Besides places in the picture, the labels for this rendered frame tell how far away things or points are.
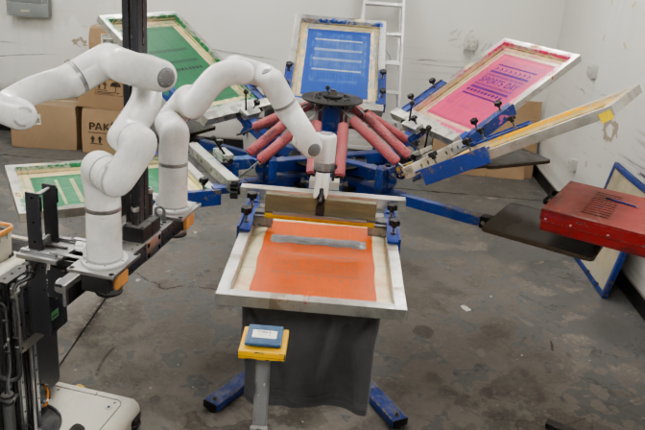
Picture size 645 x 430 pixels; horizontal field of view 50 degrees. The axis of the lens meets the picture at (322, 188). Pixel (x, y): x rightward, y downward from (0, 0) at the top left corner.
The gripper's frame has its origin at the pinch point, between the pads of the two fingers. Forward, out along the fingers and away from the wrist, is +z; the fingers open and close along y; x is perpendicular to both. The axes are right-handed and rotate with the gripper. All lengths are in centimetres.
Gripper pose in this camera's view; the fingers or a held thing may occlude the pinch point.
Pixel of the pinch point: (320, 208)
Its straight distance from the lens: 256.4
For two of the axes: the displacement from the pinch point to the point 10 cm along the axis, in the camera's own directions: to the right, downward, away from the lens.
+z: -0.8, 9.4, 3.3
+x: 10.0, 0.9, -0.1
